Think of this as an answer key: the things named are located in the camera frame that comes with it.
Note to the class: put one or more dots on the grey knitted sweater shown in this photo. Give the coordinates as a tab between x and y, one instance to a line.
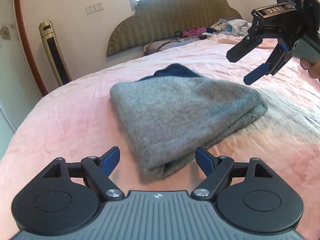
171	113

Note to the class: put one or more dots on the magenta garment on bed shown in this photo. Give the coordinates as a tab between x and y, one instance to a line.
194	32

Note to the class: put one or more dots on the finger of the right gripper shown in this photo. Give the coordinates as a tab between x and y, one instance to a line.
245	46
265	67

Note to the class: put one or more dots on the person's right hand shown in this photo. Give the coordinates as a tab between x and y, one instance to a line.
312	69

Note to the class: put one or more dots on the pile of light clothes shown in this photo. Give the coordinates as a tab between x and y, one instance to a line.
236	27

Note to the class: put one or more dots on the gold tower air conditioner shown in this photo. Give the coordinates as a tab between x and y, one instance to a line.
53	52

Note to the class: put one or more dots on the glass wardrobe sliding door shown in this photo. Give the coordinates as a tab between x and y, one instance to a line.
19	92

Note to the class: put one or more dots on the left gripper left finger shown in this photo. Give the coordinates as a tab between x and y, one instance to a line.
64	197

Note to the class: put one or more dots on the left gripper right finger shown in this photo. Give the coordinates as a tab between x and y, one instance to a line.
250	196

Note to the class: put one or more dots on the white double wall socket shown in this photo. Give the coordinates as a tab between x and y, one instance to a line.
94	8

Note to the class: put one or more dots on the olive padded headboard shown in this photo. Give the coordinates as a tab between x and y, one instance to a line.
159	19

